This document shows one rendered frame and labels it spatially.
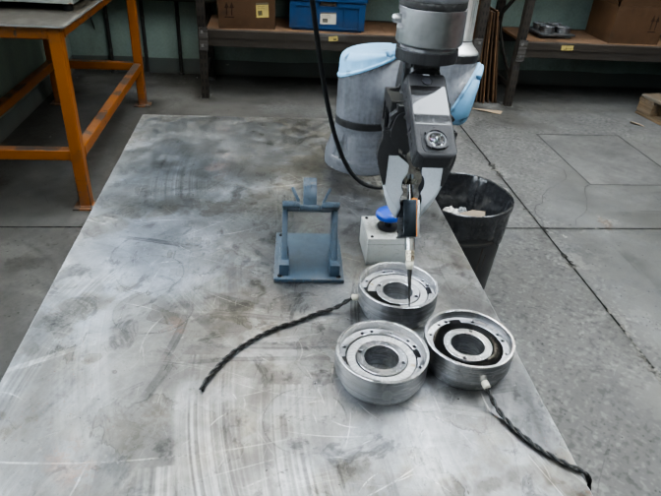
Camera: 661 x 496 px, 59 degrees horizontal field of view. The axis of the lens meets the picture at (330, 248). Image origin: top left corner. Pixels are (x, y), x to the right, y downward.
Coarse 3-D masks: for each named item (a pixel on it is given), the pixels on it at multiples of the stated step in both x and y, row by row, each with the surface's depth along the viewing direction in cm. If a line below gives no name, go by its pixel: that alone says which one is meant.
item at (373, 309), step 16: (368, 272) 79; (384, 272) 81; (400, 272) 81; (416, 272) 80; (384, 288) 78; (400, 288) 79; (416, 288) 77; (432, 288) 78; (368, 304) 74; (384, 304) 72; (400, 304) 74; (432, 304) 74; (400, 320) 73; (416, 320) 73
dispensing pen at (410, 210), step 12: (408, 180) 74; (408, 192) 74; (408, 204) 72; (408, 216) 72; (408, 228) 72; (408, 240) 74; (408, 252) 74; (408, 264) 74; (408, 276) 74; (408, 288) 74; (408, 300) 74
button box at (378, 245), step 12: (360, 228) 92; (372, 228) 87; (384, 228) 87; (396, 228) 87; (360, 240) 92; (372, 240) 85; (384, 240) 85; (396, 240) 85; (372, 252) 86; (384, 252) 86; (396, 252) 86; (372, 264) 87
